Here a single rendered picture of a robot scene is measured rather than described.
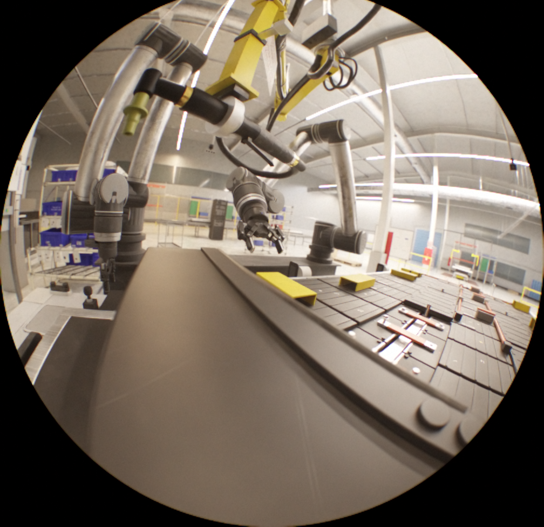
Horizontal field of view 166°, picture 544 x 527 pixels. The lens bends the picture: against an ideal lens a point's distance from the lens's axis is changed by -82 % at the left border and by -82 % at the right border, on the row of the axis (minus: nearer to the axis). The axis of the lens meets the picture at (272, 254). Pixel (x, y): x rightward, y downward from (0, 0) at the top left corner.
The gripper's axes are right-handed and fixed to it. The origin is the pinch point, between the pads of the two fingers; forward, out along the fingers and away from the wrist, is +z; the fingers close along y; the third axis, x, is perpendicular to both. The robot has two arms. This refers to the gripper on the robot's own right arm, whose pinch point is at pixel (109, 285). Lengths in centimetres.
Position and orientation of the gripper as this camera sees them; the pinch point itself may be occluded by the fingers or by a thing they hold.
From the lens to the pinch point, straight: 77.9
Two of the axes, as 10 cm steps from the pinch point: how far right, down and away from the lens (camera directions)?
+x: -8.2, -0.3, -5.7
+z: -1.5, 9.8, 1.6
